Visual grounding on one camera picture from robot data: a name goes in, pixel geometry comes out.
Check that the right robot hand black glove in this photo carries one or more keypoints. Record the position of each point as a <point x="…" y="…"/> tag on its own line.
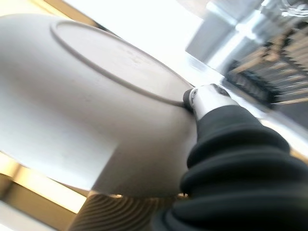
<point x="240" y="180"/>

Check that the beige round plate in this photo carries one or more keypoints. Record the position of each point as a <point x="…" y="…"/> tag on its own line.
<point x="72" y="108"/>

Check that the black sink dish rack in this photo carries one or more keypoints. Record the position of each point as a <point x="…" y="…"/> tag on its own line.
<point x="276" y="67"/>

